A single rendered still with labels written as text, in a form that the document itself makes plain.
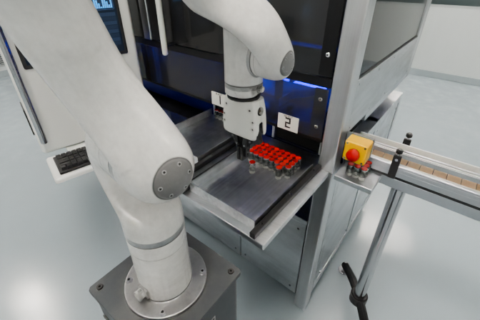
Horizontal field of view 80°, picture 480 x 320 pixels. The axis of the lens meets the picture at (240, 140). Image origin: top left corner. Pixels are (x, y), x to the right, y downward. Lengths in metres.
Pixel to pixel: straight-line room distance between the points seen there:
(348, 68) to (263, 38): 0.45
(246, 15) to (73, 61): 0.26
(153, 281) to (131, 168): 0.32
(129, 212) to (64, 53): 0.30
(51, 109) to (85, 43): 1.06
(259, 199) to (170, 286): 0.37
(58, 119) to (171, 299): 0.97
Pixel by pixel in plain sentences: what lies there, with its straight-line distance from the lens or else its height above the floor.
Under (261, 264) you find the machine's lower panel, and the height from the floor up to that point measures 0.14.
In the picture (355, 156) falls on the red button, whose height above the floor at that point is 1.00.
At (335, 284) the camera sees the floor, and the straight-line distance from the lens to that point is 1.84.
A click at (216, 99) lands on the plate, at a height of 1.02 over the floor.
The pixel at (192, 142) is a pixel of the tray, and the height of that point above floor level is 0.88.
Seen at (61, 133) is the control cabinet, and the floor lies 0.88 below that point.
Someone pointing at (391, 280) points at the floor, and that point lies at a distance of 1.97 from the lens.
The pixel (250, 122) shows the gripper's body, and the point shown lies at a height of 1.21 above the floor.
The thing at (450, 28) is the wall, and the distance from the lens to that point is 5.48.
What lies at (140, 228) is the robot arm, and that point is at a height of 1.10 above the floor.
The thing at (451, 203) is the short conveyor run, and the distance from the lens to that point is 1.12.
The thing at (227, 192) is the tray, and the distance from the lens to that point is 0.93.
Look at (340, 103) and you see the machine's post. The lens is 0.93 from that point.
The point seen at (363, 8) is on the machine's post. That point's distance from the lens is 0.86.
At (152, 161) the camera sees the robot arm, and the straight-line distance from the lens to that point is 0.42.
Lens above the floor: 1.50
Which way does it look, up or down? 31 degrees down
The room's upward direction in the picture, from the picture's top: straight up
